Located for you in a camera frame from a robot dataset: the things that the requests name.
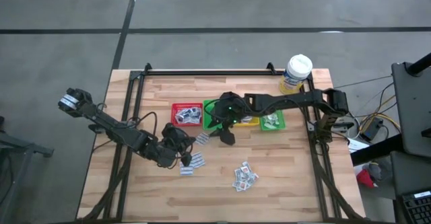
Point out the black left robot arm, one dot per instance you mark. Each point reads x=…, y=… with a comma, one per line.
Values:
x=114, y=130

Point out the black print white packet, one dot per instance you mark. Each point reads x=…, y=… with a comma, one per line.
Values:
x=189, y=111
x=197, y=111
x=184, y=119
x=196, y=120
x=180, y=114

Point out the white paper sheet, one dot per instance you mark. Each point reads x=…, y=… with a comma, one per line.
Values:
x=355, y=145

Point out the black keyboard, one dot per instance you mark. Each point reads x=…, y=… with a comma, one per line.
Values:
x=419, y=210

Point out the black pole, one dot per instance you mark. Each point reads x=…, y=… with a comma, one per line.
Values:
x=421, y=64

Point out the blue striped bandage packet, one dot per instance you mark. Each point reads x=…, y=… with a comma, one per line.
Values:
x=203, y=139
x=186, y=171
x=198, y=160
x=247, y=119

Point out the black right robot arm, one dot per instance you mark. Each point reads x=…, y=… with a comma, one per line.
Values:
x=286, y=101

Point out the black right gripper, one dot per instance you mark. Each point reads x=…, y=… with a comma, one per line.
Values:
x=230, y=113

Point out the red plastic basket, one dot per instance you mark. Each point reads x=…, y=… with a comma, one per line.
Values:
x=173, y=109

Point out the yellow plastic basket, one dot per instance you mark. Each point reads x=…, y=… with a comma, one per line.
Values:
x=255, y=122

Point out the black power box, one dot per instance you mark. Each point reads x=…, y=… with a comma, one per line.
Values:
x=370, y=130

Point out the grey metal stand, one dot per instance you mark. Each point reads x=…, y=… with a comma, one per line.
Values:
x=23, y=148

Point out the black aluminium table frame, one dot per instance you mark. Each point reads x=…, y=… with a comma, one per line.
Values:
x=208, y=72

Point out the green plastic basket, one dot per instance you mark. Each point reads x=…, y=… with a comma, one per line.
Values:
x=282, y=127
x=209, y=111

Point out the grey mounting plate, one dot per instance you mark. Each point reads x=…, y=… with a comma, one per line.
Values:
x=311, y=126

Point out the red grey fabric bundle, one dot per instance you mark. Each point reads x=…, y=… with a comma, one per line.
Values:
x=365, y=178

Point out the yellow Lysol wipes canister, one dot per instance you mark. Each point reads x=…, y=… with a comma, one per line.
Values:
x=298, y=67

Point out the black desk bar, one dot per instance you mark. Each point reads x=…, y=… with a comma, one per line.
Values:
x=377, y=150

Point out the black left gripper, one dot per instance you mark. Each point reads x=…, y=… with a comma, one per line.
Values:
x=171, y=146

